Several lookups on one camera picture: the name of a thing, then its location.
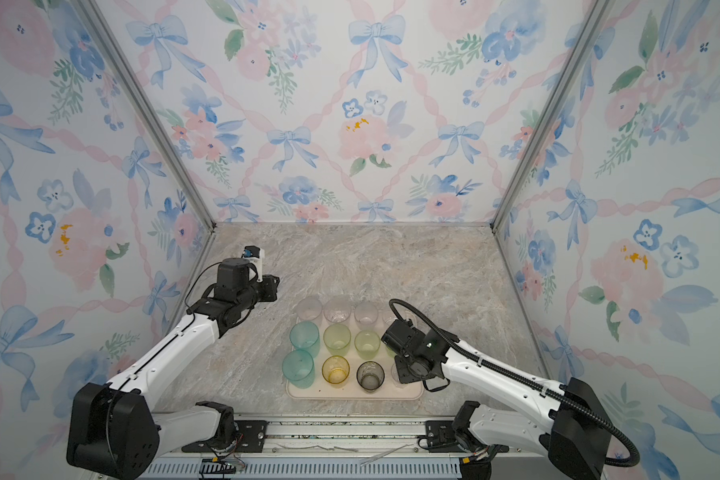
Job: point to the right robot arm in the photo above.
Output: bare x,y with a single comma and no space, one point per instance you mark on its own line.
564,422

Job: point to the left aluminium corner post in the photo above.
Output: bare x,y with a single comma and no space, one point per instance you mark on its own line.
95,22

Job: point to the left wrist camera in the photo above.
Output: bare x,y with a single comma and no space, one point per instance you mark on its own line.
255,255

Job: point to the tall light green cup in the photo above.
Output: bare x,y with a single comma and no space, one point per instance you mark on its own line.
337,339

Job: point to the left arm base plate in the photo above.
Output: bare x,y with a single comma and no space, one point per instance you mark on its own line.
241,436

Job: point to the clear cup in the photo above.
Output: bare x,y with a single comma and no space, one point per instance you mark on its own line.
366,315
337,310
309,309
387,316

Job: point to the right aluminium corner post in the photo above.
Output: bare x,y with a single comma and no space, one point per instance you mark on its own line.
584,41

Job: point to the small green cup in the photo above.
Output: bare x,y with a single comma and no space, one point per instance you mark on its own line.
367,344

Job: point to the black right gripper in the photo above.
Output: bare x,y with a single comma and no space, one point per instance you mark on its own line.
402,376

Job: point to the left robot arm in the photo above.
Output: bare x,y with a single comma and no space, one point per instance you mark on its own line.
115,430

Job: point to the aluminium corner post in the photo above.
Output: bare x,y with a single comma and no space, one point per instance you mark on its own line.
584,41
95,22

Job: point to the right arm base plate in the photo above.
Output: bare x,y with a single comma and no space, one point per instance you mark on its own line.
440,437

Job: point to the aluminium frame rail base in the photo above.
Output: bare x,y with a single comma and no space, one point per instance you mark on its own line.
367,448

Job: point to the beige rectangular tray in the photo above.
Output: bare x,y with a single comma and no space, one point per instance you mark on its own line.
392,389

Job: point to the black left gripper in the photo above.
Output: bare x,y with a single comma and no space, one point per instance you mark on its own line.
271,287

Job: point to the yellow cup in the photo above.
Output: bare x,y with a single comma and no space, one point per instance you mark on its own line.
335,370

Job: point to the grey smoky cup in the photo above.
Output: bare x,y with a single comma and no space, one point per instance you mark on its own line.
370,376

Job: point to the teal cup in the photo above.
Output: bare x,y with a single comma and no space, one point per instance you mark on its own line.
298,368
305,335

